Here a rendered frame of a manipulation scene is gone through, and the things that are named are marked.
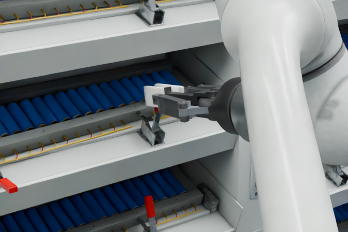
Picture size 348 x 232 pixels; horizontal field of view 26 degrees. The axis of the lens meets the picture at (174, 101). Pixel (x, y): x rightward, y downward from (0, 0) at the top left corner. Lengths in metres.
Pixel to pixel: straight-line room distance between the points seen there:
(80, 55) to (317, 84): 0.38
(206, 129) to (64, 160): 0.25
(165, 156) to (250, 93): 0.54
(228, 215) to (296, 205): 0.74
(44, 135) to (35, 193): 0.09
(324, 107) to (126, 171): 0.43
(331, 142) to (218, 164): 0.54
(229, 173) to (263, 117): 0.67
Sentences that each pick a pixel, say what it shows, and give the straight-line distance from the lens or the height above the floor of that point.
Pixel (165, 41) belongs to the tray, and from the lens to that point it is 1.12.
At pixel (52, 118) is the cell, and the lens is 1.15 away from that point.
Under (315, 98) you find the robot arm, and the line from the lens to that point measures 0.80.
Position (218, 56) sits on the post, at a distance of 1.26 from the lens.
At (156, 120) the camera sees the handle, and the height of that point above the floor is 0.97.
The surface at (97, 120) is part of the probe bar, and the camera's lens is 1.15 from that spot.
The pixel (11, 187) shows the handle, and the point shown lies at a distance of 0.99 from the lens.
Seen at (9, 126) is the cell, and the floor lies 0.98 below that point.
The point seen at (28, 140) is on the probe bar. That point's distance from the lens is 1.10.
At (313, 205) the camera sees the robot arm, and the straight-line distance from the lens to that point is 0.60.
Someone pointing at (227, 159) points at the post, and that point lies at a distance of 1.30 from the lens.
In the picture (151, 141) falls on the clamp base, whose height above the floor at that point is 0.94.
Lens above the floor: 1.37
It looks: 19 degrees down
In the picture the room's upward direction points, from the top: straight up
